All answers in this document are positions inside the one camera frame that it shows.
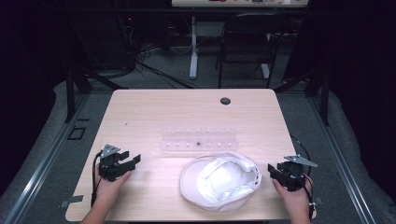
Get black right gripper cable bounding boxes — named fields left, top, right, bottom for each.
left=289, top=134, right=316, bottom=220

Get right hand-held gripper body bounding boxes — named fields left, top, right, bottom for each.
left=276, top=154, right=318, bottom=192

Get black metal frame stand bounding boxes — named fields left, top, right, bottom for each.
left=273, top=65, right=332, bottom=127
left=63, top=64, right=129, bottom=124

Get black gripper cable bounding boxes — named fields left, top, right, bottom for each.
left=91, top=150, right=105, bottom=208
left=289, top=134, right=316, bottom=220

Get person's right hand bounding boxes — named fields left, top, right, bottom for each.
left=272, top=177, right=314, bottom=217

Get white cap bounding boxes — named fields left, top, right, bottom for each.
left=179, top=151, right=262, bottom=214

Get light desk top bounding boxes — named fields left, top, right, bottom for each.
left=171, top=0, right=310, bottom=8

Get aluminium floor rail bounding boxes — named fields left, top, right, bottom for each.
left=307, top=92, right=378, bottom=224
left=0, top=92, right=92, bottom=224

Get black floor cables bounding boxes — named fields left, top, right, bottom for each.
left=115, top=15, right=202, bottom=91

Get grey tape strip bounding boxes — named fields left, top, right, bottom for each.
left=59, top=194, right=85, bottom=209

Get black chair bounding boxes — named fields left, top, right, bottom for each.
left=215, top=11, right=290, bottom=90

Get clear plastic rack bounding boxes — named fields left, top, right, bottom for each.
left=160, top=125, right=240, bottom=154

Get white desk leg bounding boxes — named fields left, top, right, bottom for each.
left=189, top=15, right=200, bottom=80
left=260, top=63, right=271, bottom=80

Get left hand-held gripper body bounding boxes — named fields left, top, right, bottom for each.
left=98, top=144, right=136, bottom=183

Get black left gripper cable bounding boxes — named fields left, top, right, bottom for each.
left=91, top=150, right=105, bottom=208

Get person's left hand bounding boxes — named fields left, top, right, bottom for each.
left=93, top=163, right=133, bottom=207

